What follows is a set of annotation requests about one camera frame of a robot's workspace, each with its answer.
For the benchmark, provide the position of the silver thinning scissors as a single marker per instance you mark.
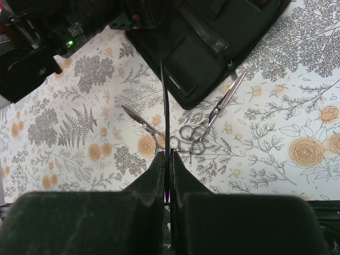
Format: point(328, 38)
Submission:
point(157, 136)

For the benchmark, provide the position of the silver straight hair scissors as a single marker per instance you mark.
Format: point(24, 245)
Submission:
point(196, 133)

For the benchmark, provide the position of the black hair comb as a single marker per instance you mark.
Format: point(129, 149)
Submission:
point(167, 149)

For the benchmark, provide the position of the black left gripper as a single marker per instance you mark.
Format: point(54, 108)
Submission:
point(65, 26)

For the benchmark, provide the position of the black zip tool case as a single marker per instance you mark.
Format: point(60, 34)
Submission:
point(200, 43)

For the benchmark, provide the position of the black table edge rail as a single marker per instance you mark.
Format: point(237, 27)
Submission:
point(67, 227)

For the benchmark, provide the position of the floral table mat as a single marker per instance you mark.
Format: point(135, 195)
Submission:
point(279, 134)

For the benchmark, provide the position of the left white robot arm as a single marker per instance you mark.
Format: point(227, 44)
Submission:
point(23, 70)

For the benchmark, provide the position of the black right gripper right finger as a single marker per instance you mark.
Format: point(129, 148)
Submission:
point(207, 223)

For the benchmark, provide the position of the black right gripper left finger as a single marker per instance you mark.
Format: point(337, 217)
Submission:
point(95, 222)

